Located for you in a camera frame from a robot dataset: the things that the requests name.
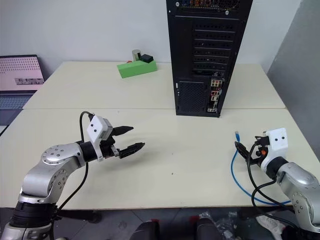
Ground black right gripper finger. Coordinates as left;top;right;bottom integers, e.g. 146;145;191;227
234;141;252;161

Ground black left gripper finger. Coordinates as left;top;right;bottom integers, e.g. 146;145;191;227
112;125;135;138
118;142;146;160

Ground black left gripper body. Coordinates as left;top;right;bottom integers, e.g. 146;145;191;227
99;136;121;160

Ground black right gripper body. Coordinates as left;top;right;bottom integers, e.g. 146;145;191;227
248;146;270;167

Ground blue ethernet cable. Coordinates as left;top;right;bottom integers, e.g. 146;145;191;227
229;130;293;207

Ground green block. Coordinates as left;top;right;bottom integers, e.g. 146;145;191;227
116;60;158;80

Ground clear plastic bags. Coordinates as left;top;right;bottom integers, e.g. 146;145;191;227
199;211;287;240

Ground small black box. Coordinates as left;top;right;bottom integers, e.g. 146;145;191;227
140;53;155;64

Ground dark rounded shape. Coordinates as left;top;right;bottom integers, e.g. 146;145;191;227
134;219;161;240
195;216;221;240

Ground black computer tower case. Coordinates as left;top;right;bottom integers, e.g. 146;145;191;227
165;0;254;119

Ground grey partition panel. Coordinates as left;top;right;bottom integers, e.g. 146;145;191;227
265;0;320;162

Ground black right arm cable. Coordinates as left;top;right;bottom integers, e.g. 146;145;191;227
246;135;302;227

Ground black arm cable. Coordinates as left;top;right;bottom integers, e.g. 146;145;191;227
246;135;302;227
55;110;95;215

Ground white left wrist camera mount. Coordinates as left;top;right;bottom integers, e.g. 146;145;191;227
86;115;114;162

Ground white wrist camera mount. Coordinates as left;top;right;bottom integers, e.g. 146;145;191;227
86;115;114;162
259;127;289;171

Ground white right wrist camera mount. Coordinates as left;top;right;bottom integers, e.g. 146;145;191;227
259;127;289;171

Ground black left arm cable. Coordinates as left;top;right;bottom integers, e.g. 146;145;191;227
55;110;95;215

